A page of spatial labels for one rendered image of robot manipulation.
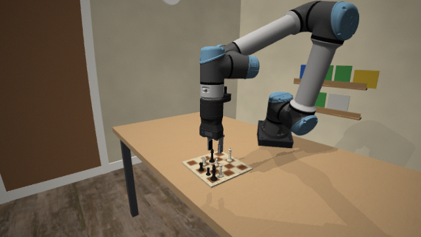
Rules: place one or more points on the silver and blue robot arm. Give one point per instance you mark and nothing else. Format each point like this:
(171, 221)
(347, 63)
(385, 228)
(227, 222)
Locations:
(330, 22)

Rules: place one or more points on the brown and cream chessboard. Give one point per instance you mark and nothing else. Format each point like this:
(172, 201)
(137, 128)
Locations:
(230, 170)

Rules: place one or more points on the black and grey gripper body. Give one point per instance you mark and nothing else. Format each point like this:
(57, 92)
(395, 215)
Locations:
(211, 110)

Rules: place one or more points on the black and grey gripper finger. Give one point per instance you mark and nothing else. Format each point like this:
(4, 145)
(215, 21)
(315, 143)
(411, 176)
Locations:
(220, 144)
(209, 143)

